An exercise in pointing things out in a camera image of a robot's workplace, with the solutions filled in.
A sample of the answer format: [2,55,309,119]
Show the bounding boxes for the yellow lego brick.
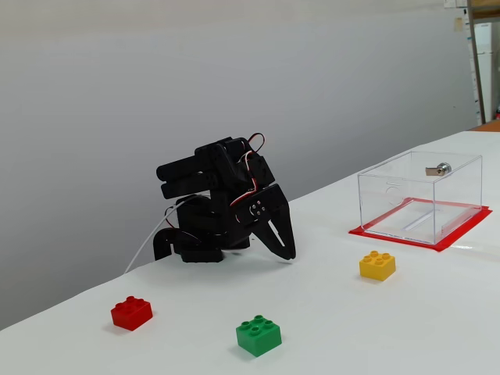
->
[359,250,397,283]

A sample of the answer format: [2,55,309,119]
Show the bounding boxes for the silver metal box lock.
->
[425,162,452,178]

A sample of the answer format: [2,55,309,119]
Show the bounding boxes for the black table clamp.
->
[152,228,179,262]

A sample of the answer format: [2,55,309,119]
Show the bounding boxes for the red tape frame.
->
[348,197,493,254]

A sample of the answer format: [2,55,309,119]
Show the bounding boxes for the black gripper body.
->
[233,153,277,209]

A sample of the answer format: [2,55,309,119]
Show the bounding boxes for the green lego brick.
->
[235,314,283,358]

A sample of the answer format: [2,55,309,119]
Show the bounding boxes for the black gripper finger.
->
[272,184,297,262]
[236,192,289,261]

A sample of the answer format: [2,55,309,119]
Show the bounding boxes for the red white black servo wires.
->
[229,132,267,207]

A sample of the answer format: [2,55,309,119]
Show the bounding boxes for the transparent plastic box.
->
[357,150,484,246]

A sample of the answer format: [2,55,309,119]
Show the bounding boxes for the orange wooden surface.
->
[468,119,500,133]

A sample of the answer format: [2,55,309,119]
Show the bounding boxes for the white cabinet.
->
[474,22,494,123]

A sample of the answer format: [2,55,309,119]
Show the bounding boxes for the white cable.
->
[123,195,198,275]

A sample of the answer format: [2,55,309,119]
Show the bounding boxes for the red lego brick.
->
[110,295,154,332]

